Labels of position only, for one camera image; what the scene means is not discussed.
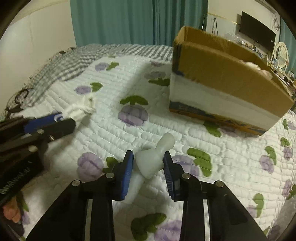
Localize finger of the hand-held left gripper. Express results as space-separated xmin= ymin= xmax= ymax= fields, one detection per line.
xmin=0 ymin=118 xmax=77 ymax=154
xmin=0 ymin=112 xmax=63 ymax=135

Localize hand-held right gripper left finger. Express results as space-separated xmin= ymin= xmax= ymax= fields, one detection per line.
xmin=25 ymin=150 xmax=135 ymax=241

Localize knotted white sock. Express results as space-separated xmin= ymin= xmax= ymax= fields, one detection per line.
xmin=61 ymin=96 xmax=98 ymax=121

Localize floral quilt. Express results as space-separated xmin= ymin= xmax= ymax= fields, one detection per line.
xmin=0 ymin=54 xmax=296 ymax=241

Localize crumpled white cloth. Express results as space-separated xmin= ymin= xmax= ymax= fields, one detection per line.
xmin=240 ymin=60 xmax=274 ymax=81

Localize hanging wall cable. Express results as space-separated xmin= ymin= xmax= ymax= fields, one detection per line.
xmin=211 ymin=17 xmax=219 ymax=37

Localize cardboard box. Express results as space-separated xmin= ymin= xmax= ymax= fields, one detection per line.
xmin=169 ymin=25 xmax=296 ymax=136

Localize black wall television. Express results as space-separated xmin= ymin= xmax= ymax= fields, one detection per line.
xmin=239 ymin=11 xmax=277 ymax=51

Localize clear plastic bag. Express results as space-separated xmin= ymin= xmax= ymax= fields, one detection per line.
xmin=225 ymin=32 xmax=242 ymax=43

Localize oval vanity mirror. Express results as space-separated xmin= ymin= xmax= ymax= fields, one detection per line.
xmin=273 ymin=42 xmax=290 ymax=69

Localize light teal curtain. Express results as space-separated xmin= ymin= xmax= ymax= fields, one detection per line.
xmin=279 ymin=21 xmax=296 ymax=51

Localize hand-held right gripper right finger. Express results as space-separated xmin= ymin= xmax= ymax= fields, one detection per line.
xmin=163 ymin=151 xmax=269 ymax=241

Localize person's left hand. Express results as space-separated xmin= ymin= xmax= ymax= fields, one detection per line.
xmin=3 ymin=201 xmax=22 ymax=223

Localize white plastic pipe fitting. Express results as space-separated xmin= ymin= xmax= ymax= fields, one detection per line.
xmin=126 ymin=132 xmax=175 ymax=205

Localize white dressing table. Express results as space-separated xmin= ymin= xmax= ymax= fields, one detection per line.
xmin=266 ymin=58 xmax=296 ymax=94

